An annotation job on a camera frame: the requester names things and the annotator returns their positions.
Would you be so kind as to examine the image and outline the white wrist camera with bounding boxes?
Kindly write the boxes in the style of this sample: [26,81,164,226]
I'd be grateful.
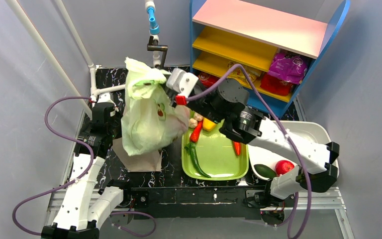
[163,68,199,107]
[91,92,115,107]

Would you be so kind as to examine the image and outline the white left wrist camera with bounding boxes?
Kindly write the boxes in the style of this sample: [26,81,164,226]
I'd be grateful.
[91,92,115,107]

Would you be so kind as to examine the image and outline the red snack bag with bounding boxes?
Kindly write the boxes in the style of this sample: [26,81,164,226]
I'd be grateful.
[198,72,219,88]
[260,74,294,96]

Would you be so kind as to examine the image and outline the white pvc pipe frame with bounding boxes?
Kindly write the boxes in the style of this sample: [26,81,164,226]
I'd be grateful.
[6,0,168,100]

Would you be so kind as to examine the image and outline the white plastic tray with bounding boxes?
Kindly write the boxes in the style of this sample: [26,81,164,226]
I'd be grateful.
[247,119,331,173]

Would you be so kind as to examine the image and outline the garlic bulb lower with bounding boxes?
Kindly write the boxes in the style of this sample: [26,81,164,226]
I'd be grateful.
[189,118,198,128]

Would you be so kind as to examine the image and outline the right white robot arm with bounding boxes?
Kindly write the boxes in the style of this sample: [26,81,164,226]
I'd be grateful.
[185,78,339,203]

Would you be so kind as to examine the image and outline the yellow bell pepper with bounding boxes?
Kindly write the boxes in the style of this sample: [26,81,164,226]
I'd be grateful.
[202,118,217,132]

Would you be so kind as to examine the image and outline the translucent white plastic bag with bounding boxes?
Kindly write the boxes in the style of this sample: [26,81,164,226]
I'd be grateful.
[121,57,190,156]

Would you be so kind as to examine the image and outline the yellow snack bag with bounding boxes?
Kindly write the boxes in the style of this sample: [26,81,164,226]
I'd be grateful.
[229,65,264,83]

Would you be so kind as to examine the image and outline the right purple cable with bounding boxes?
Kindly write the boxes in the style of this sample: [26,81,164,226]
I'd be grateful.
[186,64,313,239]

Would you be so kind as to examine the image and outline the green chili pepper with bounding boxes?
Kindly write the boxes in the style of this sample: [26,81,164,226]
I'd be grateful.
[185,142,211,178]

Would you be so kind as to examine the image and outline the orange carrot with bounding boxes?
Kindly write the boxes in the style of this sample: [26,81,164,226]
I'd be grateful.
[233,141,241,156]

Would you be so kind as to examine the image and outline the garlic bulb upper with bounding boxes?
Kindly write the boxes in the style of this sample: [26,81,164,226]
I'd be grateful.
[193,113,204,121]

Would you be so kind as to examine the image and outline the purple snack bag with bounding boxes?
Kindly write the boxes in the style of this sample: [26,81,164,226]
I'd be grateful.
[267,49,311,85]

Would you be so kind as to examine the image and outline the dark green avocado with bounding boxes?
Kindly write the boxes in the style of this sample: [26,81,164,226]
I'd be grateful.
[254,164,277,180]

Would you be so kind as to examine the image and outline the colourful shelf unit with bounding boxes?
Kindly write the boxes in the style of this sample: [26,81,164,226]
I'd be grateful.
[190,0,351,118]

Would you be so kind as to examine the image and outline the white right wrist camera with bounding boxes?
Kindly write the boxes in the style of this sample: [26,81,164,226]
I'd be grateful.
[163,68,199,107]

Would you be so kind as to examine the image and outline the garlic bulb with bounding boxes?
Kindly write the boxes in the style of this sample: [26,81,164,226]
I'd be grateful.
[189,118,198,128]
[193,113,204,121]

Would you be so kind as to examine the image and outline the beige canvas tote bag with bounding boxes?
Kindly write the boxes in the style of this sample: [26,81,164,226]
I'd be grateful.
[112,138,162,172]

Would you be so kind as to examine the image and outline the red apple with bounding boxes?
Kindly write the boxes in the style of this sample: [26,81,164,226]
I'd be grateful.
[275,160,295,176]

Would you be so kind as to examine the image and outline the red snack bag left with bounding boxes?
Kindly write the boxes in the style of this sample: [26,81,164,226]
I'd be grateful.
[198,72,219,88]

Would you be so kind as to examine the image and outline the red chili pepper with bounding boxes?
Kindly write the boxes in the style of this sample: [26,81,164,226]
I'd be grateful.
[189,121,203,143]

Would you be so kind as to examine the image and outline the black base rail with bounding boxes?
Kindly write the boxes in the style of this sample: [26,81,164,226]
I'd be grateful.
[125,186,294,220]

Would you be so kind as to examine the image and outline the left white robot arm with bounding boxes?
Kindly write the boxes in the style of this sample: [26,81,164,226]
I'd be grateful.
[41,100,124,239]

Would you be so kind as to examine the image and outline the green plastic tray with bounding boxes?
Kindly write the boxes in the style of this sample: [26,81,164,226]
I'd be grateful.
[181,122,249,181]

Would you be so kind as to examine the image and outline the red snack bag right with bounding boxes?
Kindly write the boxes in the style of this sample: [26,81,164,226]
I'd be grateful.
[260,74,294,96]

